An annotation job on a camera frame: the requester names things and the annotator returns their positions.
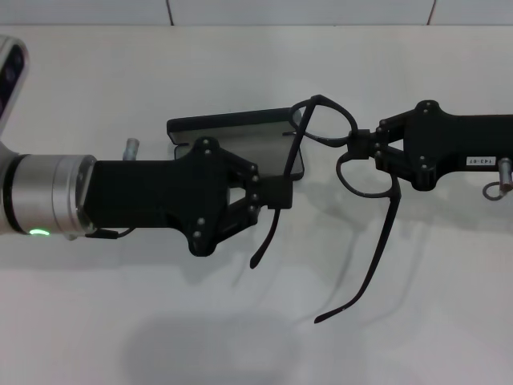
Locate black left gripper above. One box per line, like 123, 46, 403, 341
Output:
81, 136, 293, 257

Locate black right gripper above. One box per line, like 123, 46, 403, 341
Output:
346, 99, 513, 191

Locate black round-lens glasses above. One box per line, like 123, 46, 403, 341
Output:
248, 94, 402, 325

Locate black glasses case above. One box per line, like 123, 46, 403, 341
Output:
166, 106, 306, 184

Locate right arm connector with cable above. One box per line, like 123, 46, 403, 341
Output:
482, 157, 513, 201

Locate thin black left wrist cable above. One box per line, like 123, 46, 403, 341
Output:
84, 227, 136, 241

